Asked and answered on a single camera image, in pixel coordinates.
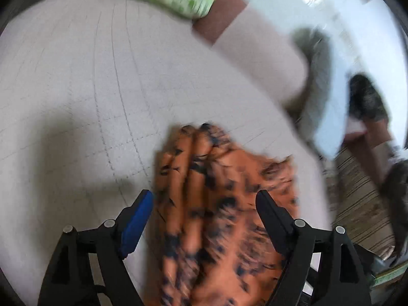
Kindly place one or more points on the brown striped folded quilt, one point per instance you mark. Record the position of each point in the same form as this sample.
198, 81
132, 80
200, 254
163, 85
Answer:
355, 204

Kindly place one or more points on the black fur trimmed garment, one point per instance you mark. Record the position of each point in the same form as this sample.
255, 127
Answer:
365, 102

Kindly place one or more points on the pink quilted bolster cushion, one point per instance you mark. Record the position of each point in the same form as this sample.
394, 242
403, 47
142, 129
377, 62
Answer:
252, 44

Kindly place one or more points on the orange black floral blouse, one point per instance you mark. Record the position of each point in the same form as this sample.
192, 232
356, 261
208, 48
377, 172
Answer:
216, 248

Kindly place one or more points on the light blue grey pillow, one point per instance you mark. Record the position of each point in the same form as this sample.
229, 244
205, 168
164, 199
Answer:
322, 121

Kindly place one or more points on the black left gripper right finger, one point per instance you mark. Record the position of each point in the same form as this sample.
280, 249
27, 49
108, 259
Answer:
321, 267

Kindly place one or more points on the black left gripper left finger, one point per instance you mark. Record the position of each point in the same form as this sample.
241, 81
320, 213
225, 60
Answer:
88, 263

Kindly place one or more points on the pink quilted mattress cover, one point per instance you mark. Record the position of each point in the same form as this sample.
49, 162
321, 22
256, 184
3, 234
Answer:
90, 91

